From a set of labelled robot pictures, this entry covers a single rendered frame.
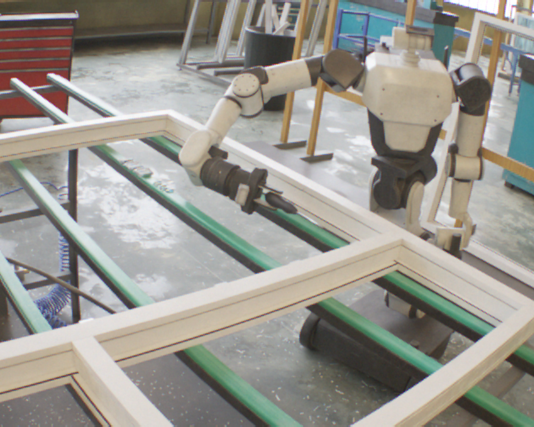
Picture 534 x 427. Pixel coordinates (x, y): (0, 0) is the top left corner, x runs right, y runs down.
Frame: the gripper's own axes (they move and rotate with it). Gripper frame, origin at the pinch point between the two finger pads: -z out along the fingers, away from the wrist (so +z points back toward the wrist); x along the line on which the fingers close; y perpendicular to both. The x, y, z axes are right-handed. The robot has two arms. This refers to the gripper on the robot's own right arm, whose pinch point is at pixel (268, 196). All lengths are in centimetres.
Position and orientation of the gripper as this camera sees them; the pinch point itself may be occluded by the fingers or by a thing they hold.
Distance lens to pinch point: 159.3
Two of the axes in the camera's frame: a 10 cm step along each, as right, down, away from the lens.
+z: -8.5, -3.8, 3.6
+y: 4.2, -0.8, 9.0
